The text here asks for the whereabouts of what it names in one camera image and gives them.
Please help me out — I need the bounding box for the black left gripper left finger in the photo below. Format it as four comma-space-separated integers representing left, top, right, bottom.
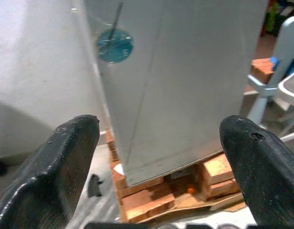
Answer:
0, 114, 101, 229

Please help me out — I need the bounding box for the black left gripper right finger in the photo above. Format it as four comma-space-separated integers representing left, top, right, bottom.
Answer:
219, 114, 294, 229

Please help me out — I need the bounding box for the grey fridge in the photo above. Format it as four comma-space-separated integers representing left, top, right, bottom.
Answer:
75, 0, 268, 187

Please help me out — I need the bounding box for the red clay brick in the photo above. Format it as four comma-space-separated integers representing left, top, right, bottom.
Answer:
206, 178, 242, 201
122, 190, 176, 217
251, 58, 279, 85
112, 162, 165, 192
199, 154, 234, 186
105, 128, 119, 163

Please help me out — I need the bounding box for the small black floor object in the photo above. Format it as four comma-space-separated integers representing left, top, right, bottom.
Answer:
88, 174, 105, 198

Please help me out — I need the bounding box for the brown cardboard sheet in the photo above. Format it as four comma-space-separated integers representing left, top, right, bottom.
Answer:
124, 192, 248, 224

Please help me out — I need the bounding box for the pale blue plastic chair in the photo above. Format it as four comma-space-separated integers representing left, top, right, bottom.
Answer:
246, 16, 294, 125

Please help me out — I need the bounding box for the teal round sticker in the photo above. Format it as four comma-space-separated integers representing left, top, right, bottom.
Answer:
96, 28, 135, 64

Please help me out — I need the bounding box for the green background object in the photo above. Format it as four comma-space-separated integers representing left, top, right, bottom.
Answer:
264, 0, 289, 35

